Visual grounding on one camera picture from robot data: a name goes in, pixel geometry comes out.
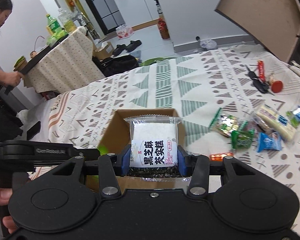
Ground cardboard box on floor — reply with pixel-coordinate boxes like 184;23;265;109
93;41;114;61

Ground white black sesame cake packet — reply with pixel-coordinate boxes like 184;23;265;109
125;114;182;178

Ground white kitchen cabinet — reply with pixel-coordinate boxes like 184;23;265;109
114;0;159;27

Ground green white snack packet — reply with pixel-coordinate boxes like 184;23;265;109
209;108;248;137

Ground pack of water bottles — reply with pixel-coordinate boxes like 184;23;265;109
116;24;134;39

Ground blue green snack packet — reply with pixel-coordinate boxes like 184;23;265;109
286;105;300;128

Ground long cream biscuit packet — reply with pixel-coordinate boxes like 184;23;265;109
255;104;296;141

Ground red round keychain toy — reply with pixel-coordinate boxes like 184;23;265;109
268;74;283;93

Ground patterned white bed sheet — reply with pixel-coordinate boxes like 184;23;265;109
15;42;300;239

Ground dark green candy packet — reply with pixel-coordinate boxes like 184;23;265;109
230;129;255;150

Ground green soda bottle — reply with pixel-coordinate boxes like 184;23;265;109
46;14;62;34

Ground table with dotted tablecloth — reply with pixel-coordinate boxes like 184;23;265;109
23;27;105;94

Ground black bag on floor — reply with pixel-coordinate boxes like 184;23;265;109
92;55;139;77

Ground red keychain strap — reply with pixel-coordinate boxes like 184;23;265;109
257;60;266;82

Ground pair of black shoes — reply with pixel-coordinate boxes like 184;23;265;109
113;40;142;56

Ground black car keys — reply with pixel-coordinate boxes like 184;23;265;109
245;65;272;94

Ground person's left hand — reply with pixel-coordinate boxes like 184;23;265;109
0;188;17;234

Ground red orange candy packet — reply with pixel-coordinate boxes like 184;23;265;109
209;152;234;161

